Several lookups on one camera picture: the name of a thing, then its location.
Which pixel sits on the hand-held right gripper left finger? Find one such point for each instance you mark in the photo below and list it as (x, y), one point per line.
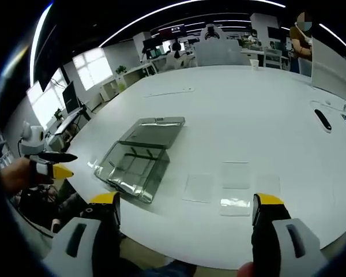
(103, 231)

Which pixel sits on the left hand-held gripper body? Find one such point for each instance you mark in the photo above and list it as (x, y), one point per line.
(31, 141)

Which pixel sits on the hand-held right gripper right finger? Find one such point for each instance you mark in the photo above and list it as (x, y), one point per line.
(269, 231)

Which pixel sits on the clear plastic divider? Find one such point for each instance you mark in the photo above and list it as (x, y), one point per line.
(267, 187)
(198, 187)
(235, 175)
(235, 207)

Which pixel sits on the clear plastic container with lid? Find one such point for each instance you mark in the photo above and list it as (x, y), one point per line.
(138, 161)

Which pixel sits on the person's left hand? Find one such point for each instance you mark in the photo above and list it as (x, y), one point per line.
(15, 176)

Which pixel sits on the person's right hand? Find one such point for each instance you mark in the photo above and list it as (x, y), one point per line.
(248, 269)

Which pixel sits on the black computer monitor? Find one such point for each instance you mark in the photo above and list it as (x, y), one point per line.
(70, 98)

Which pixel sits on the person's dark trousers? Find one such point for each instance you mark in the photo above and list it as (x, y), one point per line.
(158, 269)

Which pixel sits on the green potted plant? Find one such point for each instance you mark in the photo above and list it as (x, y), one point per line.
(121, 70)

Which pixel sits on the black oval device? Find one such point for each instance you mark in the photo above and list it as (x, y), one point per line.
(323, 119)

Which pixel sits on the clear flat strip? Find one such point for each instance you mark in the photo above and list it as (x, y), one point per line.
(170, 92)

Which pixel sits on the white paper cup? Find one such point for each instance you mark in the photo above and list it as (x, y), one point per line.
(254, 64)

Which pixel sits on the white standing board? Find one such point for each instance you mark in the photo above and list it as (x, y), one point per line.
(331, 69)

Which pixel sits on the clear acrylic screen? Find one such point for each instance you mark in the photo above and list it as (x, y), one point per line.
(219, 53)

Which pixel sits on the white office chair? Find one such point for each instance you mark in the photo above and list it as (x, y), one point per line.
(213, 33)

